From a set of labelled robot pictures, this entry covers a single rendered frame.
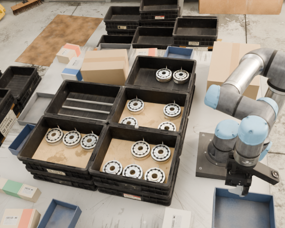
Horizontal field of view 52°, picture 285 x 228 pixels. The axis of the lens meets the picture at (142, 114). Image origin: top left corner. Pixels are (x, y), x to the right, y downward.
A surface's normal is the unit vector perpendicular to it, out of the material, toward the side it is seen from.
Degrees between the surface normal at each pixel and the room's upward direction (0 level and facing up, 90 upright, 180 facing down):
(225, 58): 0
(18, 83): 0
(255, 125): 5
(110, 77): 90
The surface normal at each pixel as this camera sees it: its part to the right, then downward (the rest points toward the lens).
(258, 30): -0.11, -0.65
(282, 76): -0.59, 0.46
